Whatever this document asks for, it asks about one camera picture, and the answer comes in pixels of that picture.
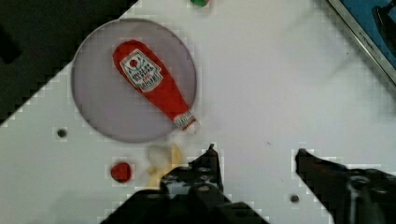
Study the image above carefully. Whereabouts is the yellow plush banana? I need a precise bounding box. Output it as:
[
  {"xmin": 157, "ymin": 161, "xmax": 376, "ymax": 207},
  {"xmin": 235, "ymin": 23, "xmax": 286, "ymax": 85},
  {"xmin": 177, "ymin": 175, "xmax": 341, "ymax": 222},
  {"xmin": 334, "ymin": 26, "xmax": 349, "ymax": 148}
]
[{"xmin": 147, "ymin": 144, "xmax": 183, "ymax": 189}]

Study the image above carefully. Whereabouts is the round lilac plate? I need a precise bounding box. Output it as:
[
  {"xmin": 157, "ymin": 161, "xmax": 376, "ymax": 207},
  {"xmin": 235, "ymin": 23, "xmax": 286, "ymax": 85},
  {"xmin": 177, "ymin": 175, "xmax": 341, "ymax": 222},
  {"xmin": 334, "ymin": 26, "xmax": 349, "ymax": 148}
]
[{"xmin": 71, "ymin": 19, "xmax": 197, "ymax": 143}]

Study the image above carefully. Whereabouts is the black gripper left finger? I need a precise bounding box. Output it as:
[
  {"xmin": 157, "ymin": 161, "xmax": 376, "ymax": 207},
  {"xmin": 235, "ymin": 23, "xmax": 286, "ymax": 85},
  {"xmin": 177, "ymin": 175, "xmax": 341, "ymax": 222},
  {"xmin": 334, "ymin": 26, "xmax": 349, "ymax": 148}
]
[{"xmin": 101, "ymin": 146, "xmax": 269, "ymax": 224}]

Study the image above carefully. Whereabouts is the red plush ketchup bottle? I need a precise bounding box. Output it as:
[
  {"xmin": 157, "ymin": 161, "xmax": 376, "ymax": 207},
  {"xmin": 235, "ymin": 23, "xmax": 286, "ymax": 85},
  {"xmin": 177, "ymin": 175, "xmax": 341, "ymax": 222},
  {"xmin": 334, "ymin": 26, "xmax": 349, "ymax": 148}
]
[{"xmin": 112, "ymin": 40, "xmax": 200, "ymax": 133}]

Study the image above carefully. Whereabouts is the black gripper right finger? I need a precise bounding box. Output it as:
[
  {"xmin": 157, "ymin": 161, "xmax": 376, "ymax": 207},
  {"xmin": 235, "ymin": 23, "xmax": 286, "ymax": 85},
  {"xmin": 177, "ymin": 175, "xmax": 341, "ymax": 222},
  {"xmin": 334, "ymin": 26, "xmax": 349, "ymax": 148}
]
[{"xmin": 295, "ymin": 148, "xmax": 396, "ymax": 224}]

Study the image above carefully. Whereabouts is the red plush strawberry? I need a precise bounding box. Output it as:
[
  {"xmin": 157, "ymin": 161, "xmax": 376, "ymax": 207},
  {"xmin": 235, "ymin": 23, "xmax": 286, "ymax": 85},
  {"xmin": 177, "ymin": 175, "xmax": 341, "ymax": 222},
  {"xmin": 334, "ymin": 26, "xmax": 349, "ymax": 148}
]
[{"xmin": 110, "ymin": 162, "xmax": 132, "ymax": 183}]

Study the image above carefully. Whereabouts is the silver toaster oven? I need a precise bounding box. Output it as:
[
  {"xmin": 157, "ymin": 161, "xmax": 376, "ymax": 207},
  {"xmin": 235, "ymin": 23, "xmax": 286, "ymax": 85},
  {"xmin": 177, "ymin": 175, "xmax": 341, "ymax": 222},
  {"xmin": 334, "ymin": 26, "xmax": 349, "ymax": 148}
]
[{"xmin": 325, "ymin": 0, "xmax": 395, "ymax": 84}]

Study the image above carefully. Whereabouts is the red green plush apple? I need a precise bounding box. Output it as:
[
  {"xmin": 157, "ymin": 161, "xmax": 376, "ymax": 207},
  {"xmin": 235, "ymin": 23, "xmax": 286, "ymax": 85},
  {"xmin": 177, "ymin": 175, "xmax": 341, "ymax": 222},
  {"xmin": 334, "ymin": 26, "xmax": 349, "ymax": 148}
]
[{"xmin": 190, "ymin": 0, "xmax": 210, "ymax": 7}]

